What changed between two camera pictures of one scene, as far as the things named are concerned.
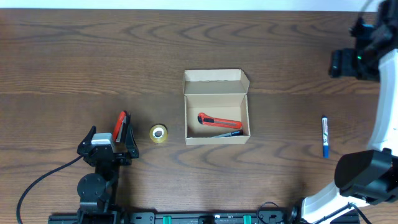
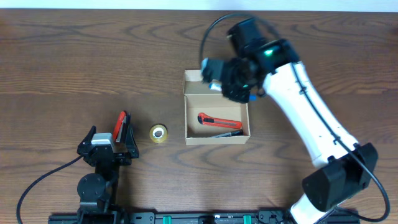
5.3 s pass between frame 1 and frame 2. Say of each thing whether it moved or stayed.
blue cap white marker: moved
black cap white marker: stayed
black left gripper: stayed
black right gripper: moved
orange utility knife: stayed
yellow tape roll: stayed
